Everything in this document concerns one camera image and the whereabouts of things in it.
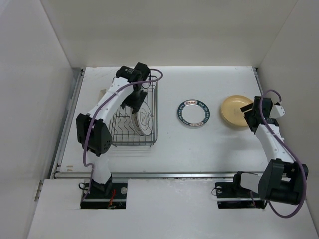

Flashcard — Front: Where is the yellow plate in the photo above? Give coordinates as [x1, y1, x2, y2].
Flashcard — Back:
[223, 118, 248, 130]
[220, 95, 253, 127]

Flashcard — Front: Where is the grey patterned plate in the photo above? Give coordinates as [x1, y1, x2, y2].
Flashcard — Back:
[131, 112, 140, 135]

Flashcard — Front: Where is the white plate green rim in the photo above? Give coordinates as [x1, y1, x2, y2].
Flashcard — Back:
[177, 99, 210, 128]

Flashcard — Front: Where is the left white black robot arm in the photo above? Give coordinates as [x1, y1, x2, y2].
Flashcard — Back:
[76, 62, 151, 198]

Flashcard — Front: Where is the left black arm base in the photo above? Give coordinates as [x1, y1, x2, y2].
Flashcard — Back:
[78, 178, 128, 210]

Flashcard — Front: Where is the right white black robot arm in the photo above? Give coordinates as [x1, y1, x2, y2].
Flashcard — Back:
[231, 96, 308, 205]

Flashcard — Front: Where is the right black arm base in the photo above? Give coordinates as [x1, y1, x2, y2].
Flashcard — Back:
[211, 171, 268, 210]

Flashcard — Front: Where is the white plate black outline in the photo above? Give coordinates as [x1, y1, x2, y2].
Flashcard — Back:
[136, 102, 153, 136]

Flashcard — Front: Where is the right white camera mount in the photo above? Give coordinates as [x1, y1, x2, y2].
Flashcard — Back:
[270, 102, 285, 119]

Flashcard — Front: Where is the black wire dish rack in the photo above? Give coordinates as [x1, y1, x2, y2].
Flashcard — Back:
[109, 76, 158, 146]

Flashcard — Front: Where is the metal rail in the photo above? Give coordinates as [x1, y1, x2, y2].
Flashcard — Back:
[50, 172, 235, 179]

